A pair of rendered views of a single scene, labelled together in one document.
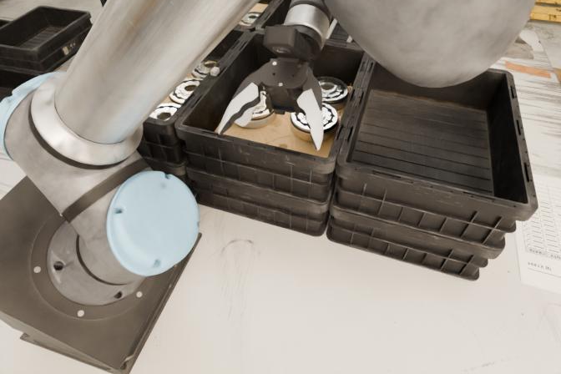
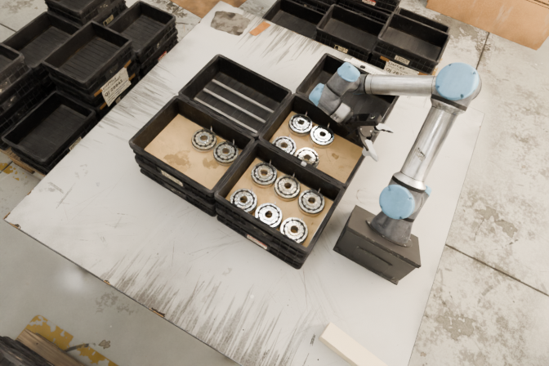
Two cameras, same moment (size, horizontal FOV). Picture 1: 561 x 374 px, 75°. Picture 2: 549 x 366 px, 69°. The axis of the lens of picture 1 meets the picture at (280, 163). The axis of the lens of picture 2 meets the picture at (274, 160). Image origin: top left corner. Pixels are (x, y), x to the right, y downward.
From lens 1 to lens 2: 1.50 m
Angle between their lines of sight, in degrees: 50
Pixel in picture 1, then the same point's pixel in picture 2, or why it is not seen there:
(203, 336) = not seen: hidden behind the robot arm
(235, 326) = not seen: hidden behind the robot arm
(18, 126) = (414, 200)
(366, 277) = (380, 153)
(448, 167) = (355, 100)
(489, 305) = (394, 120)
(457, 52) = not seen: hidden behind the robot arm
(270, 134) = (323, 158)
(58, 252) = (403, 233)
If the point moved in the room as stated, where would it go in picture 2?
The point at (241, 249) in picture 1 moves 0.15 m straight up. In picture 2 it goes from (361, 194) to (371, 178)
